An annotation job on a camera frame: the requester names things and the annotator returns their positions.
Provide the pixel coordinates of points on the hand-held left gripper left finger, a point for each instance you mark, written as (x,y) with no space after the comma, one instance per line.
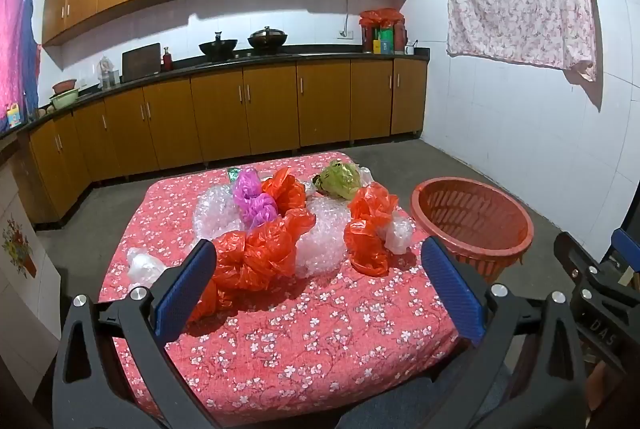
(185,294)

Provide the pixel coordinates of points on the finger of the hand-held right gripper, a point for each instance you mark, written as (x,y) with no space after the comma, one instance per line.
(575,256)
(627,244)

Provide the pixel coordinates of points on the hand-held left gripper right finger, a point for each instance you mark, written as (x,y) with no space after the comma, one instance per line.
(452,294)

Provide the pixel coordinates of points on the small clear plastic bag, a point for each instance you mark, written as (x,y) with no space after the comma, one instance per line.
(145,266)

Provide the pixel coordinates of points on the small bubble wrap piece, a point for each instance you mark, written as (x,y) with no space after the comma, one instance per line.
(366,176)
(400,234)

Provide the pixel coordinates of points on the orange plastic basket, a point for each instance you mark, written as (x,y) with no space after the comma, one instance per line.
(475,214)

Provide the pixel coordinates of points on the large red plastic bag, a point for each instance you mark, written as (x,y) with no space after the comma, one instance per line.
(260,254)

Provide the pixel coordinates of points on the clear bubble wrap sheet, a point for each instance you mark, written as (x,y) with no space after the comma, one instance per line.
(320,244)
(215,214)

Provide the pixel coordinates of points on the purple plastic bag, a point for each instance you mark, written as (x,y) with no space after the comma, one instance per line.
(255,204)

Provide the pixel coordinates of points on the green plastic bag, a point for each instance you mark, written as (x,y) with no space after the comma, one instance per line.
(233,173)

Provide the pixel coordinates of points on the yellow-green plastic bag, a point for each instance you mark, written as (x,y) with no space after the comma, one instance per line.
(340,179)

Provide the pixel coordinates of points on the red floral tablecloth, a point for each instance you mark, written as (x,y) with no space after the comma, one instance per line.
(300,334)

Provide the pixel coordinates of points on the floral decorated panel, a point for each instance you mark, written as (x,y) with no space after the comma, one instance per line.
(20,249)

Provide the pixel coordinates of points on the wooden lower kitchen cabinets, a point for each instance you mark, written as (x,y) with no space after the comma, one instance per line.
(225,109)

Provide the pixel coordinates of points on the green basin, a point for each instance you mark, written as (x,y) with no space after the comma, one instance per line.
(64,100)

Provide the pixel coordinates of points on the red bottle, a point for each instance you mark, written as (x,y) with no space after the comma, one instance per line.
(167,61)

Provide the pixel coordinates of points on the glass jar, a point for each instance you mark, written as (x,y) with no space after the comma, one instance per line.
(106,74)

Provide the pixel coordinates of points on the dark cutting board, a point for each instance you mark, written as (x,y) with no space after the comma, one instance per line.
(141,61)

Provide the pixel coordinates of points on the red basin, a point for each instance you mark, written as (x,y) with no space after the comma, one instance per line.
(65,85)

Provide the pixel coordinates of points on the small colourful box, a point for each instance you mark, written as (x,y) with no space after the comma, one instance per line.
(15,115)

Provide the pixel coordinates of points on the white mug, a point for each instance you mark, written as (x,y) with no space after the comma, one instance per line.
(409,49)

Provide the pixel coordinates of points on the green box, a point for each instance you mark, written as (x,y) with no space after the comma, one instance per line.
(386,41)

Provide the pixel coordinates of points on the black wok with lid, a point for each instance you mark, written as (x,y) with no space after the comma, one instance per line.
(267,40)

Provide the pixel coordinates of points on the black kitchen countertop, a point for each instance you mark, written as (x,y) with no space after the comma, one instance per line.
(320,56)

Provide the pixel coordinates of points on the red bag on counter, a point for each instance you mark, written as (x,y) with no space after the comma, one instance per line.
(382,18)

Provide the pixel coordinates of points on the pink hanging cloth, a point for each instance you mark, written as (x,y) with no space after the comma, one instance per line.
(17,44)

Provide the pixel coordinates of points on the white wall socket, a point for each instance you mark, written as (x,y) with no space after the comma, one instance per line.
(345,33)

